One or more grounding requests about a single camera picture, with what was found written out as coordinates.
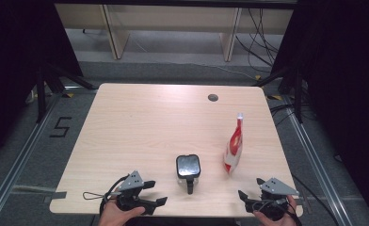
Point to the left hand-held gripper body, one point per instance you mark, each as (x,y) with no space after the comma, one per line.
(131,183)

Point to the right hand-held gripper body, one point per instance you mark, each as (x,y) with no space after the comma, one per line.
(276,188)

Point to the red and white refill pouch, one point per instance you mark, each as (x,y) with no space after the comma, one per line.
(234,147)

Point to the clear jar with black lid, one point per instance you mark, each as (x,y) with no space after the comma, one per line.
(188,165)

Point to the person's right hand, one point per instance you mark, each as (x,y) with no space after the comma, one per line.
(276,222)

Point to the person's left hand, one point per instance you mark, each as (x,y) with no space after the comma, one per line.
(115,216)

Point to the grey tape strip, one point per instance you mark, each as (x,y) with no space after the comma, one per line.
(56,196)

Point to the yellow black tape piece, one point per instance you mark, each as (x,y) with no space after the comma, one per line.
(68,94)
(275,97)
(258,77)

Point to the black metal stand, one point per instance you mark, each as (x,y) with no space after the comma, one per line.
(298,94)
(41,94)

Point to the grey round table grommet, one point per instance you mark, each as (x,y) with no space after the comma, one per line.
(213,97)

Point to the black curtain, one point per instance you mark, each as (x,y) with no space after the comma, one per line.
(10,62)
(345,78)

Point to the light wooden shelf unit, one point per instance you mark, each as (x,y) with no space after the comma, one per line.
(120,34)

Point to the aluminium floor rail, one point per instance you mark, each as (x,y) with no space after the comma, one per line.
(19,160)
(317,169)

